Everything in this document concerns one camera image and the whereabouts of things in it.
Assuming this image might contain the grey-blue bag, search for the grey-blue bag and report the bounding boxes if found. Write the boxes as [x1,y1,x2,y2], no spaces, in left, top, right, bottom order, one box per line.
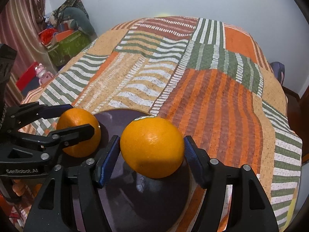
[270,61,285,85]

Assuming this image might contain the orange cardboard box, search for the orange cardboard box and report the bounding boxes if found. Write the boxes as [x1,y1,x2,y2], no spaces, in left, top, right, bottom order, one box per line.
[52,29,75,44]

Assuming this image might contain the striped patchwork blanket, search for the striped patchwork blanket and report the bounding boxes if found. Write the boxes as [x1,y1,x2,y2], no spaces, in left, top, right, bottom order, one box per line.
[8,16,303,232]

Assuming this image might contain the patterned dark bag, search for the patterned dark bag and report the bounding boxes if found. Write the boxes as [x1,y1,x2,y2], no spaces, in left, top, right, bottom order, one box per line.
[52,0,90,22]

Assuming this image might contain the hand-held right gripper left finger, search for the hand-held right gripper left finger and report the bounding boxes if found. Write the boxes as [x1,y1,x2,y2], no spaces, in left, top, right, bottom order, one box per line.
[23,135,121,232]

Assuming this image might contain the large orange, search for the large orange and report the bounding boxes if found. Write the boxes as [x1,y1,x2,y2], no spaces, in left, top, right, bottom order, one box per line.
[57,109,101,157]
[120,116,185,179]

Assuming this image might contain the red flat box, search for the red flat box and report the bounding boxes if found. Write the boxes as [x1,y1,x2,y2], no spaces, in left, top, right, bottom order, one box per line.
[16,61,40,93]

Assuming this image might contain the green storage box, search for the green storage box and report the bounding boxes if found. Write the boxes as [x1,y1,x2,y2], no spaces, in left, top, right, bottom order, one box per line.
[47,30,92,67]

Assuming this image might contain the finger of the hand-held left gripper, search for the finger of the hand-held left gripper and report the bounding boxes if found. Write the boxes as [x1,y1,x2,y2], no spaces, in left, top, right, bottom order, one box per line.
[7,102,73,131]
[37,124,95,161]

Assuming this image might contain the pink toy figure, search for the pink toy figure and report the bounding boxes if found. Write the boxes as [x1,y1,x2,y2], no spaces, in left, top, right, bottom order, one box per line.
[35,63,54,85]

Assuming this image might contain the red plastic bag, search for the red plastic bag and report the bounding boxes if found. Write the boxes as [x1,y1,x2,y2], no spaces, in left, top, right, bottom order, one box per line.
[39,28,59,45]

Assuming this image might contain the striped red curtain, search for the striped red curtain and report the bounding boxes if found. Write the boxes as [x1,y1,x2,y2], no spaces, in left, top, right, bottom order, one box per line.
[0,0,58,107]

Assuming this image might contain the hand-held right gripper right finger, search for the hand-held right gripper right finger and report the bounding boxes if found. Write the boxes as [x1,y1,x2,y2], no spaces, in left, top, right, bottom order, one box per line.
[184,135,280,232]

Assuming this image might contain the dark purple plate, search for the dark purple plate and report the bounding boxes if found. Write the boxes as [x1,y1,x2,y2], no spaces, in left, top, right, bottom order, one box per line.
[70,109,193,232]

